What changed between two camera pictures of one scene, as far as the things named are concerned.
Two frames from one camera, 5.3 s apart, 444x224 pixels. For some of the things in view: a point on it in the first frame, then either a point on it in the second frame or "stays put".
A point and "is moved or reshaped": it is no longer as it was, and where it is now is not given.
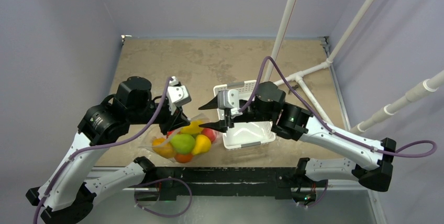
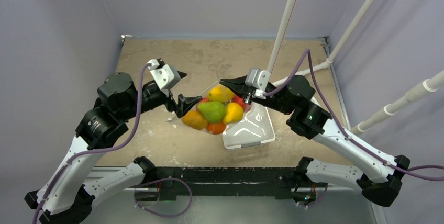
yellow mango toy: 193,128 is moved or reshaped
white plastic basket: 244,134 stays put
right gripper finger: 212,103 → 237,85
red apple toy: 210,133 is moved or reshaped
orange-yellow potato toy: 162,148 → 194,119
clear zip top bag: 184,144 is moved or reshaped
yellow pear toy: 202,144 is moved or reshaped
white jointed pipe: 428,85 stays put
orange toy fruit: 184,158 is moved or reshaped
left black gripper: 173,122 → 184,103
